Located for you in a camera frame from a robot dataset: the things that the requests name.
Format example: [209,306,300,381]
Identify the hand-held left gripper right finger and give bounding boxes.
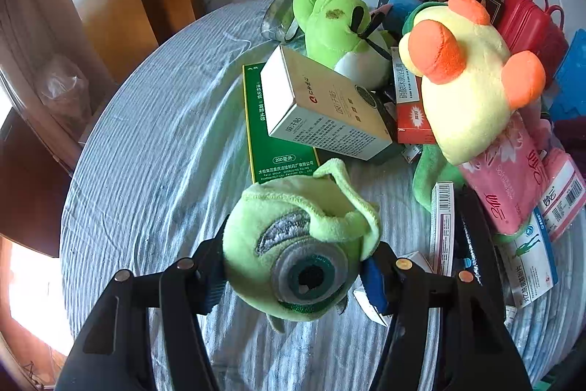
[361,242,534,391]

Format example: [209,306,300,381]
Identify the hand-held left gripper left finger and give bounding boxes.
[55,235,230,391]

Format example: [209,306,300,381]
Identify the green one-eyed monster plush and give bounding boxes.
[222,159,382,333]

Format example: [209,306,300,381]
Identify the yellow duck plush orange feet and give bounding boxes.
[397,0,547,213]

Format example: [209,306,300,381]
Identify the blue plastic container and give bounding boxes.
[547,29,586,126]

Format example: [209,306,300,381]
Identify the small white box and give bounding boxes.
[403,251,433,275]
[352,285,393,325]

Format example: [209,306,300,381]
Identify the white barcode box purple stripe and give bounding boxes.
[429,181,456,277]

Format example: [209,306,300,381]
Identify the black printed packet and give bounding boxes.
[455,185,497,282]

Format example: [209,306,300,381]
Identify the green medicine box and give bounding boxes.
[242,62,321,185]

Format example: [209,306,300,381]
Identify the light blue striped cloth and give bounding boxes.
[59,0,586,391]

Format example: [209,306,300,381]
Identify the white and blue medicine box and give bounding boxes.
[497,208,559,309]

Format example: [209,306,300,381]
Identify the pink tissue packet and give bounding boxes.
[458,111,557,236]

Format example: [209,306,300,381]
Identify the red and white medicine box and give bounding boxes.
[391,47,438,145]

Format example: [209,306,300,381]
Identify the beige medicine box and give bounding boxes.
[260,45,394,163]

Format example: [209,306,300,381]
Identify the dark wooden cabinet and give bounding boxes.
[0,107,78,259]

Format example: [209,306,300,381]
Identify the pink barcode packet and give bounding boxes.
[538,148,586,241]

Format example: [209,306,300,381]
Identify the clear plastic bag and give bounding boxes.
[34,54,90,117]

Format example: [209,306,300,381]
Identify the green frog plush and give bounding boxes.
[293,0,399,92]

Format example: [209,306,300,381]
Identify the clear plastic item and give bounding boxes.
[261,0,298,41]

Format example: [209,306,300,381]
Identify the pink pig plush blue dress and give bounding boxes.
[373,0,419,34]

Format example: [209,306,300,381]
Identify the red toy suitcase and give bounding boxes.
[497,0,571,87]

